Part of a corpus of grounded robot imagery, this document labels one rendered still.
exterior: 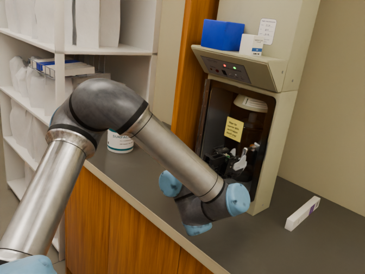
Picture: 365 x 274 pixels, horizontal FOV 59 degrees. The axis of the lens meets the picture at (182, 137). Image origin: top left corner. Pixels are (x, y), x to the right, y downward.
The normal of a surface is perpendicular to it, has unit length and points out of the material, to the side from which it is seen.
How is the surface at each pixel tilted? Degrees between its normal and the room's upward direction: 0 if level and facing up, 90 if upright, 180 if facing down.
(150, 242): 90
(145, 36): 90
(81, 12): 102
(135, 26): 90
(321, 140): 90
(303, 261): 0
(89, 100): 71
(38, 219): 44
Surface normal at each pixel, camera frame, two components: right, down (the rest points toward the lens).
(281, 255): 0.12, -0.93
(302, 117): -0.72, 0.16
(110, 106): -0.01, 0.09
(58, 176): 0.54, -0.43
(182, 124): 0.68, 0.33
